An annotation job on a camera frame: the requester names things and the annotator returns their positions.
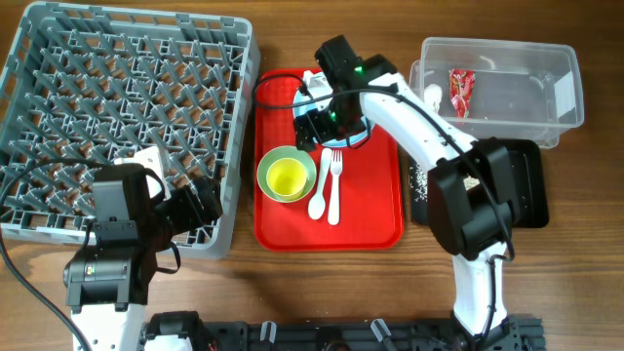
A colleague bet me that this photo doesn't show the grey plastic dishwasher rack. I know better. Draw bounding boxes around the grey plastic dishwasher rack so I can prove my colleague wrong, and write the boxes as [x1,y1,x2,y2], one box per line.
[1,1,260,259]

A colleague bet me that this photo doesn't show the white plastic fork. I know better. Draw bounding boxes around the white plastic fork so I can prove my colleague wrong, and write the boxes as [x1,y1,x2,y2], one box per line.
[328,150,342,225]

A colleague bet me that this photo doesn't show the red plastic tray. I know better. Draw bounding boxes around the red plastic tray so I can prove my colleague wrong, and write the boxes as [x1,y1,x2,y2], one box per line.
[253,69,404,252]

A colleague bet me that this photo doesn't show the clear plastic bin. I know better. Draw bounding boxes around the clear plastic bin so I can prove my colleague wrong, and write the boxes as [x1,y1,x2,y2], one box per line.
[409,37,584,148]

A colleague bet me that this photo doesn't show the light green bowl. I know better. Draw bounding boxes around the light green bowl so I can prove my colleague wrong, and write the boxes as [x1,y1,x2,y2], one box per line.
[256,146,317,203]

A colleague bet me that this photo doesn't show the yellow plastic cup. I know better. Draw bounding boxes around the yellow plastic cup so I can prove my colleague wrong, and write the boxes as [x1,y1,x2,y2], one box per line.
[266,158,307,201]

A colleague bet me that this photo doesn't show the rice and nut scraps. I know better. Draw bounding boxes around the rice and nut scraps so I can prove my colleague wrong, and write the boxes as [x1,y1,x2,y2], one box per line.
[409,158,481,206]

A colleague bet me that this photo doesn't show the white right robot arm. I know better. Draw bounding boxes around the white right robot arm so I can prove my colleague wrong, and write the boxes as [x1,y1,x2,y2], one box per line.
[293,35,520,340]

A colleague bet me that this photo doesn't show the white tissue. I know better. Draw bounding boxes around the white tissue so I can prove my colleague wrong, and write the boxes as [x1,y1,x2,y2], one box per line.
[423,84,444,113]

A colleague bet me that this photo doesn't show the white plastic spoon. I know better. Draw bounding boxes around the white plastic spoon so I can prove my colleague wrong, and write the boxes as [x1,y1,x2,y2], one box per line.
[308,148,332,220]

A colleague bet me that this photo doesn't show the black waste tray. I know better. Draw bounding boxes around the black waste tray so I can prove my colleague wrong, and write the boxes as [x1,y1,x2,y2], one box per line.
[409,139,550,228]

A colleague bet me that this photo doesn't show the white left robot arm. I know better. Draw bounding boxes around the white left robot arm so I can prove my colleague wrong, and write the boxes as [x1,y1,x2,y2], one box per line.
[63,163,223,350]

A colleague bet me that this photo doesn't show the red snack wrapper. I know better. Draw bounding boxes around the red snack wrapper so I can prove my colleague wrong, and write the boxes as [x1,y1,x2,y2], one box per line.
[449,69,476,119]

